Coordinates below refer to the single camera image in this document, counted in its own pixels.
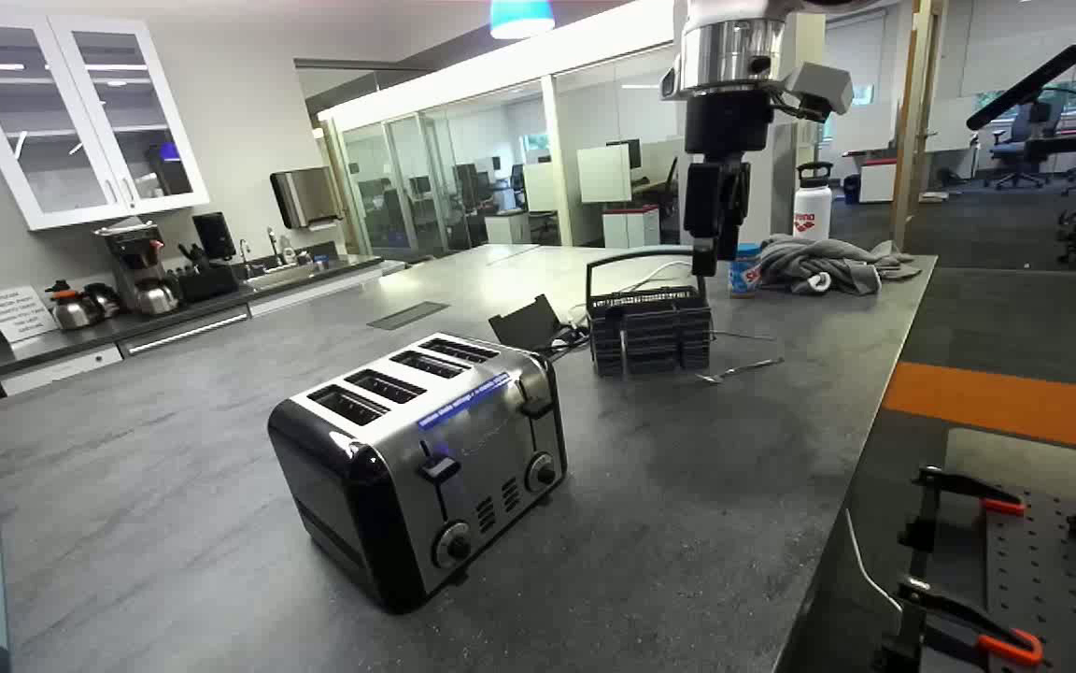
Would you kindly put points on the black perforated board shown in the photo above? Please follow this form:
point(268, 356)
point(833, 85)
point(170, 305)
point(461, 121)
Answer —
point(1049, 586)

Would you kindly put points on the blue pendant lamp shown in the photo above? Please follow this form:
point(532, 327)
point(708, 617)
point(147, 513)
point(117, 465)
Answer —
point(522, 18)

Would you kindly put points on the chrome black four-slot toaster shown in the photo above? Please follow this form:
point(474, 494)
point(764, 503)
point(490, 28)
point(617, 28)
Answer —
point(375, 488)

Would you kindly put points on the black silver coffee maker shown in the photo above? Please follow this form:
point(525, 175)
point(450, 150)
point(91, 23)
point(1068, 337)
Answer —
point(140, 266)

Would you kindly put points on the thin metal rod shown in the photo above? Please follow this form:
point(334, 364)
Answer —
point(741, 368)

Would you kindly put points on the orange floor mat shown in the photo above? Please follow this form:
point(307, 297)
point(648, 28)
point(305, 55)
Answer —
point(1010, 408)

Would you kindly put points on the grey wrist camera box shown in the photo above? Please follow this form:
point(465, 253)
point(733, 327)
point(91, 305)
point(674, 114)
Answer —
point(822, 89)

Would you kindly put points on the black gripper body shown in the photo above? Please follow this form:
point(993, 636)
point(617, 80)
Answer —
point(720, 190)

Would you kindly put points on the blue container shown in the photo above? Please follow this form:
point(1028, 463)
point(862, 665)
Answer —
point(745, 266)

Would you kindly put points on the white glass-door wall cabinet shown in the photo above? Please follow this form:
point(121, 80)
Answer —
point(64, 118)

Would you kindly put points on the black orange bar clamp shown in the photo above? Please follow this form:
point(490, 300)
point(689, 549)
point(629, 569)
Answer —
point(969, 490)
point(969, 631)

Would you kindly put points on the black countertop appliance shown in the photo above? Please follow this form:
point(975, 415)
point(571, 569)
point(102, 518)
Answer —
point(213, 237)

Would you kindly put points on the dark coffee pot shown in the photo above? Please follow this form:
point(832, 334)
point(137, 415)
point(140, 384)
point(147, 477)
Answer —
point(76, 305)

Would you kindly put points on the steel paper towel dispenser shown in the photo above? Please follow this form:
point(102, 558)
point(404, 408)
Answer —
point(305, 197)

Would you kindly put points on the wooden post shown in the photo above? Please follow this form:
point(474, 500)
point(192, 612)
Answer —
point(918, 124)

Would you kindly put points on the small black folded object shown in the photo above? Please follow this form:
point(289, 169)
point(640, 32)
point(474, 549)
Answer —
point(530, 327)

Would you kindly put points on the white paper sign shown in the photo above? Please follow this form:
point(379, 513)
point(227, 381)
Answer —
point(17, 315)

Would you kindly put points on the grey crumpled cloth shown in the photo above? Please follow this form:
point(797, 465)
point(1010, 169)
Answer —
point(819, 266)

